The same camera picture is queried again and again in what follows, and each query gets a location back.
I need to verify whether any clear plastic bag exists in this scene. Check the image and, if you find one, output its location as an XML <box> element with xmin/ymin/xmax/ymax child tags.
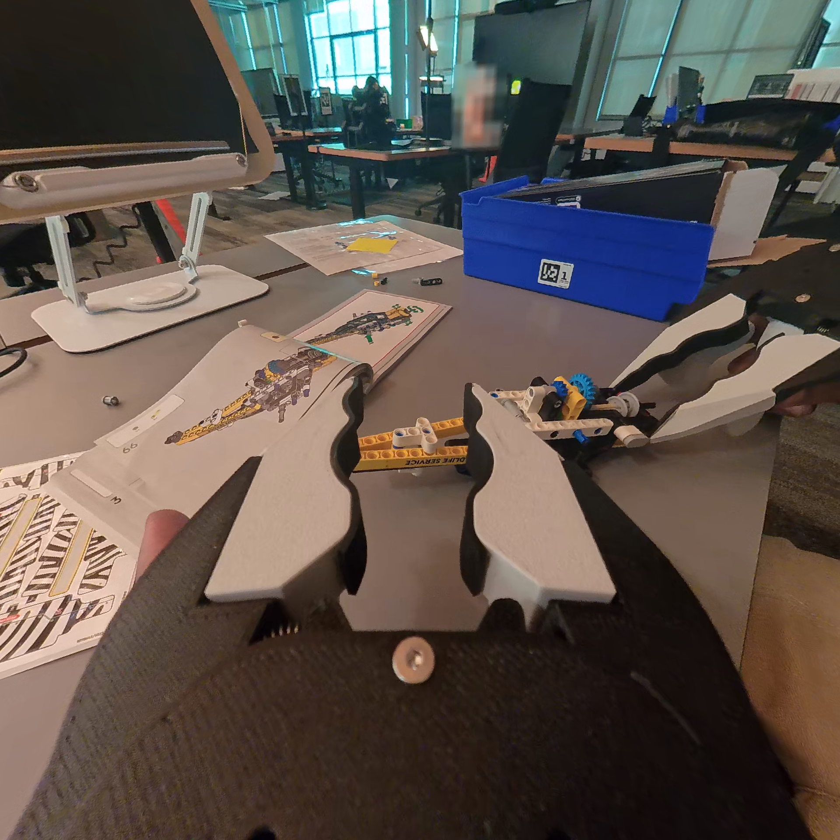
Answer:
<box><xmin>264</xmin><ymin>220</ymin><xmax>466</xmax><ymax>277</ymax></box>

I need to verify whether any person's left hand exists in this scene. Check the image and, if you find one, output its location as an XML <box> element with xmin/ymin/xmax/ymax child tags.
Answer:
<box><xmin>134</xmin><ymin>510</ymin><xmax>191</xmax><ymax>581</ymax></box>

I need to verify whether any black bag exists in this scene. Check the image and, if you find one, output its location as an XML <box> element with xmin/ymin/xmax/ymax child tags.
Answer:
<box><xmin>676</xmin><ymin>98</ymin><xmax>840</xmax><ymax>142</ymax></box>

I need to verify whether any long wood edged desk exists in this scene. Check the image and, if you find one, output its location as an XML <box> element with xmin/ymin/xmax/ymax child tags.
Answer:
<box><xmin>554</xmin><ymin>131</ymin><xmax>840</xmax><ymax>165</ymax></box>

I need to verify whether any black screen tablet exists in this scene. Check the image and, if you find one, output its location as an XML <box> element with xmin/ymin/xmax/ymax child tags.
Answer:
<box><xmin>0</xmin><ymin>0</ymin><xmax>277</xmax><ymax>227</ymax></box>

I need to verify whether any yellow and white lego model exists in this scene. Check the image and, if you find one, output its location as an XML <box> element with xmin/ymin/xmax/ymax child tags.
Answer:
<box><xmin>353</xmin><ymin>374</ymin><xmax>660</xmax><ymax>475</ymax></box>

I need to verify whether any lego instruction booklet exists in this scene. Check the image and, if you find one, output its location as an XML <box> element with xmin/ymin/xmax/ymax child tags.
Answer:
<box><xmin>46</xmin><ymin>289</ymin><xmax>454</xmax><ymax>552</ymax></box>

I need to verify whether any dark cardboard lego box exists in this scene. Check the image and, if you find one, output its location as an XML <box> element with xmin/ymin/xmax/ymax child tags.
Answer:
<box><xmin>492</xmin><ymin>157</ymin><xmax>788</xmax><ymax>263</ymax></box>

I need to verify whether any large black monitor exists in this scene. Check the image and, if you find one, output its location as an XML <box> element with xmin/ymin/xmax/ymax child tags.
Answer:
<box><xmin>472</xmin><ymin>0</ymin><xmax>592</xmax><ymax>86</ymax></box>

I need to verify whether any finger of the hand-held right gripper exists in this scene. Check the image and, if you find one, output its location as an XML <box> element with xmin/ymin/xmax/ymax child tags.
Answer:
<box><xmin>608</xmin><ymin>294</ymin><xmax>757</xmax><ymax>395</ymax></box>
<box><xmin>648</xmin><ymin>333</ymin><xmax>840</xmax><ymax>445</ymax></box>

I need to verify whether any wood edged office desk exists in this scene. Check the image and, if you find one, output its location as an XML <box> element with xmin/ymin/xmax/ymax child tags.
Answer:
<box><xmin>308</xmin><ymin>141</ymin><xmax>501</xmax><ymax>221</ymax></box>

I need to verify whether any zebra striped sticker sheet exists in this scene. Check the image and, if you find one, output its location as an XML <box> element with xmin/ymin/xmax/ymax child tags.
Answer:
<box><xmin>0</xmin><ymin>449</ymin><xmax>142</xmax><ymax>680</ymax></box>

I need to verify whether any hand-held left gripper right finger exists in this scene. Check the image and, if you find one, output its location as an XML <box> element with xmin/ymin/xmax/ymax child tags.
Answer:
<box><xmin>459</xmin><ymin>383</ymin><xmax>619</xmax><ymax>632</ymax></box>

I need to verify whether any person's right hand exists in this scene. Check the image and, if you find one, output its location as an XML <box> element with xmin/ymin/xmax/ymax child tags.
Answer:
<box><xmin>768</xmin><ymin>387</ymin><xmax>840</xmax><ymax>421</ymax></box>

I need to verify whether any brown cardboard sheet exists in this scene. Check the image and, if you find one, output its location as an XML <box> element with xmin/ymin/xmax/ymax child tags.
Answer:
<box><xmin>707</xmin><ymin>236</ymin><xmax>828</xmax><ymax>267</ymax></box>

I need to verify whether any white tablet stand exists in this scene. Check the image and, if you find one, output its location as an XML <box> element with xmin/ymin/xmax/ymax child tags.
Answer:
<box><xmin>0</xmin><ymin>154</ymin><xmax>270</xmax><ymax>355</ymax></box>

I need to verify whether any blue plastic bin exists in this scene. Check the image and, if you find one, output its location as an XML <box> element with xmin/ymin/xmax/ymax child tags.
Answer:
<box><xmin>459</xmin><ymin>174</ymin><xmax>716</xmax><ymax>322</ymax></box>

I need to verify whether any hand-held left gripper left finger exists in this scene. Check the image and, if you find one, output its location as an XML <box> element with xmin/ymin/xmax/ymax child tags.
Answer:
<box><xmin>203</xmin><ymin>375</ymin><xmax>368</xmax><ymax>621</ymax></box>

